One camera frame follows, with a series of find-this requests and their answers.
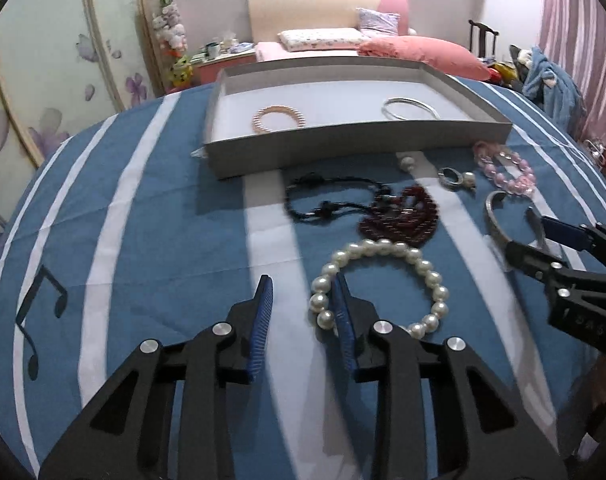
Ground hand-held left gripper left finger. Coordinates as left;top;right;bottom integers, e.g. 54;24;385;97
38;275;275;480

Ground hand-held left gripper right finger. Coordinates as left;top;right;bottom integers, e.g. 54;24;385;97
332;274;570;480

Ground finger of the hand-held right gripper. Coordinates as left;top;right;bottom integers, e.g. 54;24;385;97
539;215;606;275
503;241;578;291

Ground silver cuff bangle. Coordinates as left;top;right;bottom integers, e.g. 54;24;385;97
484;190;551;261

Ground pink crystal bracelet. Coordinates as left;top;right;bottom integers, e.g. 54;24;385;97
473;141;538;197

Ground white pearl bracelet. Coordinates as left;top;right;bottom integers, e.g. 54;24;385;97
309;238;450;339

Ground silver ring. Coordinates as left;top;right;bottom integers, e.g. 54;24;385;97
437;166;464;192

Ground dark red bead necklace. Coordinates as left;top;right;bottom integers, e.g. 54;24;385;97
358;185;440;247

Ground grey shallow tray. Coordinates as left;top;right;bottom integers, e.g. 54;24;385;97
201;55;514;179

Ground blue white striped blanket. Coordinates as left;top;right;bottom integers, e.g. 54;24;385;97
0;80;606;480

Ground blue garment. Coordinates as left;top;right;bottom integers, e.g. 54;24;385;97
520;46;586;131

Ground colourful toy pile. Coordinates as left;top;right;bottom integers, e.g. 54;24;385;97
488;57;516;84

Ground thin silver bangle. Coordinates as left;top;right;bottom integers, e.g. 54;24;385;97
382;97;443;122

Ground pink curtain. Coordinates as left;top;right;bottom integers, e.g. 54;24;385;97
538;0;606;146

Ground dark wooden chair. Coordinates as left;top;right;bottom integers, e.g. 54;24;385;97
468;19;500;58

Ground pink pillow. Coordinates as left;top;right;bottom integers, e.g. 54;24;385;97
358;36;491;81

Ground pink nightstand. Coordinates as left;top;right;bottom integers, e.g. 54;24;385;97
190;50;259;86

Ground pink bed sheet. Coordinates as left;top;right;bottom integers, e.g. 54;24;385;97
255;41;364;63

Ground purple patterned pillow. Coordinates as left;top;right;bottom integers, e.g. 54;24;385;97
355;7;401;37

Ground white patterned pillow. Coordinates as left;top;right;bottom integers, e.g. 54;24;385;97
277;27;365;53

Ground plush toy bouquet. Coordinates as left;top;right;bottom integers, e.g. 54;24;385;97
150;0;194;88

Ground cream and pink headboard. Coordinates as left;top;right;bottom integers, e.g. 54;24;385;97
246;0;410;46

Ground floral sliding wardrobe doors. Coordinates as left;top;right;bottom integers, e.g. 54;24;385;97
0;0;159;281

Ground black bead necklace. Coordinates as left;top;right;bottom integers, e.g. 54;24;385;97
284;172;396;223

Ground pink bead bracelet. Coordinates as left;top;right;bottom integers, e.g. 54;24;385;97
253;105;304;135

